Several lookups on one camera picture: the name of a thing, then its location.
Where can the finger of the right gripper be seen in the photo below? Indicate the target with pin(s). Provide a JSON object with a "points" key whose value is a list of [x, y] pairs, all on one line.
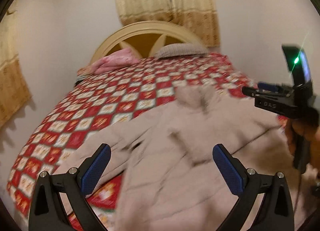
{"points": [[252, 92], [267, 87]]}

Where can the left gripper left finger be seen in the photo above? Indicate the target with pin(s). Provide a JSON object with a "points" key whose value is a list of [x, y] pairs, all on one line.
{"points": [[47, 211]]}

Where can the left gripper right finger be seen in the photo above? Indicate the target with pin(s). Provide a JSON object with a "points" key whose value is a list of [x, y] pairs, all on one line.
{"points": [[276, 209]]}

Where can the beige quilted puffer jacket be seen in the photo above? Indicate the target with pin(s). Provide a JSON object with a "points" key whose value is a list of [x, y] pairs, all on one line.
{"points": [[170, 180]]}

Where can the person's right hand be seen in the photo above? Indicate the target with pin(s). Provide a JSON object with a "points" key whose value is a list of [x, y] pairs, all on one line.
{"points": [[310, 133]]}

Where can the grey striped pillow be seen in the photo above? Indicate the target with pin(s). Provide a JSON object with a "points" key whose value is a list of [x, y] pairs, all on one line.
{"points": [[180, 49]]}

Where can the cream arched wooden headboard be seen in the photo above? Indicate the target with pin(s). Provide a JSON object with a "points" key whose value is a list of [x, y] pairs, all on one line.
{"points": [[145, 39]]}

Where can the pink floral pillow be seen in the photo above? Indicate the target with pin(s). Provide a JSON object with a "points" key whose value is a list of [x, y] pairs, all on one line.
{"points": [[117, 60]]}

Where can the red patchwork cartoon bedspread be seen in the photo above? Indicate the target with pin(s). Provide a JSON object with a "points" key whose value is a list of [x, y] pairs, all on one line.
{"points": [[102, 100]]}

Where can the beige side wall curtain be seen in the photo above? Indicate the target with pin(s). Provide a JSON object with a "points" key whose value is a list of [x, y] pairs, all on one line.
{"points": [[14, 92]]}

